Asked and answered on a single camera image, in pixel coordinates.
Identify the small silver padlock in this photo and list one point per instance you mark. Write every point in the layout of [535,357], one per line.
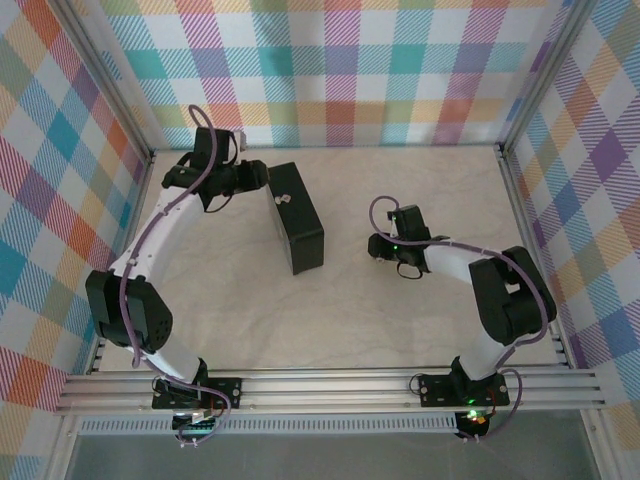
[284,198]

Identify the black box with painting lid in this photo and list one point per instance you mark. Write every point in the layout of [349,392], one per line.
[300,225]

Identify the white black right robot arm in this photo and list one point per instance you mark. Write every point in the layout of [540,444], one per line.
[515,295]

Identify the right controller board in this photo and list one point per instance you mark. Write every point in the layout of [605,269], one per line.
[472,420]

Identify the controller board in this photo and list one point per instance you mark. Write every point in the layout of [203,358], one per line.
[472,420]
[197,422]

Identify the left controller board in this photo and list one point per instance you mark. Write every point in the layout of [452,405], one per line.
[197,422]

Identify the aluminium side rail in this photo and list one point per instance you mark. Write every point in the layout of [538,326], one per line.
[537,240]

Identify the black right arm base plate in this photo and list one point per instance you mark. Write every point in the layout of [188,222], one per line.
[437,390]

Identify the aluminium frame post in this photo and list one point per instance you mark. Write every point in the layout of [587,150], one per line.
[547,75]
[107,75]

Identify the aluminium rail beam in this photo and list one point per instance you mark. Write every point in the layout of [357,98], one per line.
[325,390]

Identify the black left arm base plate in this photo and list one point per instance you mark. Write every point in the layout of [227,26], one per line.
[227,392]

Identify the aluminium frame leg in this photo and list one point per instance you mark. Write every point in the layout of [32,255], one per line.
[64,447]
[596,445]

